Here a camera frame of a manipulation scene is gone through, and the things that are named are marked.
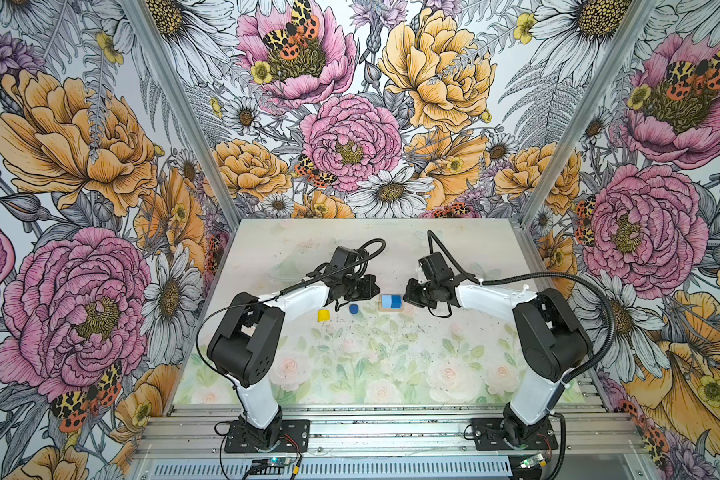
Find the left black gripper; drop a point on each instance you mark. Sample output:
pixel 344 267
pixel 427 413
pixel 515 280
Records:
pixel 369 284

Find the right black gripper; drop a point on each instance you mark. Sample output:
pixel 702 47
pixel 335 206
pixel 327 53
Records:
pixel 411 296

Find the natural wood plank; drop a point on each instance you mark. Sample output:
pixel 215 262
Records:
pixel 389 309

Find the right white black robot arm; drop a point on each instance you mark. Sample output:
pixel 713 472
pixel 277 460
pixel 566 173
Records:
pixel 553 341

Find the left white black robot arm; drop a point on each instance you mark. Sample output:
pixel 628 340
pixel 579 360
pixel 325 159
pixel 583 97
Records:
pixel 243 347

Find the yellow wooden block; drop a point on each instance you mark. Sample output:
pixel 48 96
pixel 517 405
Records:
pixel 323 315

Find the left green circuit board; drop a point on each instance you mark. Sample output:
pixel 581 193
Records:
pixel 276 466

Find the green circuit board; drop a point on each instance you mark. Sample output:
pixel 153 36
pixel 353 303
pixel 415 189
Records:
pixel 276 466
pixel 531 462

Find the right green circuit board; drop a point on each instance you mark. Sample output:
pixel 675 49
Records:
pixel 531 462

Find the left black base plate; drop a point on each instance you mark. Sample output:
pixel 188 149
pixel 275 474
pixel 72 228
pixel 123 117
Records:
pixel 294 435

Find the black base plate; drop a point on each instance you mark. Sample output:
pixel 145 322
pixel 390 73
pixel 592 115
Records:
pixel 500 434
pixel 294 435

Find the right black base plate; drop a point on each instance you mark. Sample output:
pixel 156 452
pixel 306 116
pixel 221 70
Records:
pixel 500 434

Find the aluminium mounting rail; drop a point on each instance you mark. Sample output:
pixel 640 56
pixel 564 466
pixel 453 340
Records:
pixel 193 431

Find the white vented cable duct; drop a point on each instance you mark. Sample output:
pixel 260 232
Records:
pixel 480 467

